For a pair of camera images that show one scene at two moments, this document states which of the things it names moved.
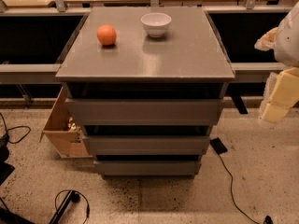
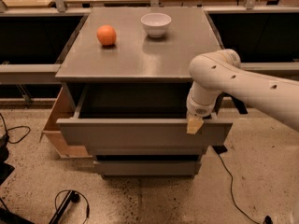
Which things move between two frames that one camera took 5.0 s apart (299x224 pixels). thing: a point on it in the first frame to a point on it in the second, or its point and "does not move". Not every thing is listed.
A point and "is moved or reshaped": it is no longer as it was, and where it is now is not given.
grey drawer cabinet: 146,85 does not move
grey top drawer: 147,111 is moved or reshaped
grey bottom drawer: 148,168 does not move
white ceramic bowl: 156,23 does not move
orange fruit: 106,35 does not move
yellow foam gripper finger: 281,92 to 199,104
